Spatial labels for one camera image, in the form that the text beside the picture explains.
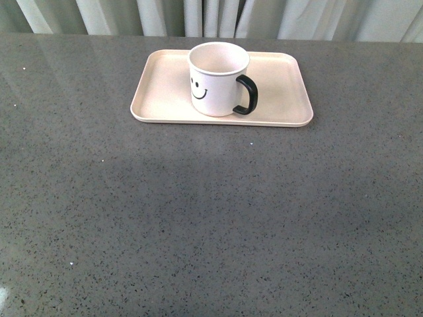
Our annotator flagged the white smiley mug black handle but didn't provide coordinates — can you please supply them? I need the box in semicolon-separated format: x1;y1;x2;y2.
188;42;258;117

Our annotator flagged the cream rectangular plastic tray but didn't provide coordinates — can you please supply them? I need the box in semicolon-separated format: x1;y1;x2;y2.
130;50;313;127

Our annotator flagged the grey-white pleated curtain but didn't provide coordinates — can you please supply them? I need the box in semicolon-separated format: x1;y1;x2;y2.
1;0;422;43

